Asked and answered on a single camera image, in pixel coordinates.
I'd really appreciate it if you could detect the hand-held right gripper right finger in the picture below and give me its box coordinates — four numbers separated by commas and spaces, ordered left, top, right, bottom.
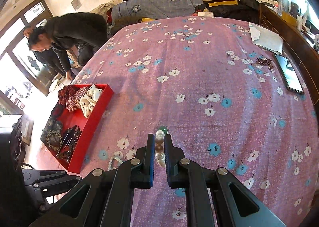
163, 134, 287, 227

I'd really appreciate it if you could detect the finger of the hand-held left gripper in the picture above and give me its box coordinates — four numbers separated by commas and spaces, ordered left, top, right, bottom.
33, 176, 83, 196
22, 169, 68, 185

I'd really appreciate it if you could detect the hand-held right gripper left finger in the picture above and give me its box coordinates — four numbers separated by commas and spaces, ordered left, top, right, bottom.
29, 134, 156, 227

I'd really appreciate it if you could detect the pearl bracelet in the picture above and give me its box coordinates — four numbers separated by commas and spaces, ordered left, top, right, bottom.
155, 125, 168, 168

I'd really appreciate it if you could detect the grey mesh scrunchie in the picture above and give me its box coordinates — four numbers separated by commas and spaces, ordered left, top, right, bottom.
42, 119, 65, 150

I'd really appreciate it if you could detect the black hair claw clip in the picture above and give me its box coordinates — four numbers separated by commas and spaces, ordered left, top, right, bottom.
56, 125, 81, 160

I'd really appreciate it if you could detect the red tray box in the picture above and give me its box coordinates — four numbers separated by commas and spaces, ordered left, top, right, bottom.
41, 83, 114, 174

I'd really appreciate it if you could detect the red white plaid scrunchie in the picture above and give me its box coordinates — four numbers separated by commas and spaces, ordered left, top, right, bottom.
65, 87, 89, 112

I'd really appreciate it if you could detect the pink floral bedsheet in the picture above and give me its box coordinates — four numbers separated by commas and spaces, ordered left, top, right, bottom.
32, 17, 319, 227

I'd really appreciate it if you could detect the white dotted scrunchie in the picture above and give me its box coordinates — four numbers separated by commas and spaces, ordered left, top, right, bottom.
79, 84, 104, 118

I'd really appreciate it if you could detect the dark red patterned scrunchie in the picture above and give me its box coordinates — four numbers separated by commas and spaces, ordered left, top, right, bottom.
58, 85, 88, 105

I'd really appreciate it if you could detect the wooden glass door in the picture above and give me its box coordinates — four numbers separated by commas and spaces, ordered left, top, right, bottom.
0, 0, 63, 97

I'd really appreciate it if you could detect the black smartphone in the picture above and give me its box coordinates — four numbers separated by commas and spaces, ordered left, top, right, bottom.
273, 53, 305, 94

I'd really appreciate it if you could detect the white paper envelope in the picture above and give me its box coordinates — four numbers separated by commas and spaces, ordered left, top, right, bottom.
248, 21, 283, 54

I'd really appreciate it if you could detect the blue checked quilt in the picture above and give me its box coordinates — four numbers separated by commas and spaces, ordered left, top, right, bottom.
111, 0, 203, 22

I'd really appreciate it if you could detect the dark clothing pile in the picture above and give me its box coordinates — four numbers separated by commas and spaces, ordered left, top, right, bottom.
194, 3, 260, 22

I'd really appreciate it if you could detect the wooden headboard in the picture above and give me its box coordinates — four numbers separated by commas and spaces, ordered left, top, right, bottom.
249, 0, 319, 108

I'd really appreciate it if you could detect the glass pitcher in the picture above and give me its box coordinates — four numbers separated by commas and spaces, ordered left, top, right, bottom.
272, 0, 292, 16

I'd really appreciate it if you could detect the pale green bead bracelet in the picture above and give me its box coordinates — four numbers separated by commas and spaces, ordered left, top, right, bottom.
107, 151, 125, 170

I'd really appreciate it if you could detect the dark bead bracelet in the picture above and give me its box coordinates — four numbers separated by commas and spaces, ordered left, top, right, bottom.
256, 57, 276, 70

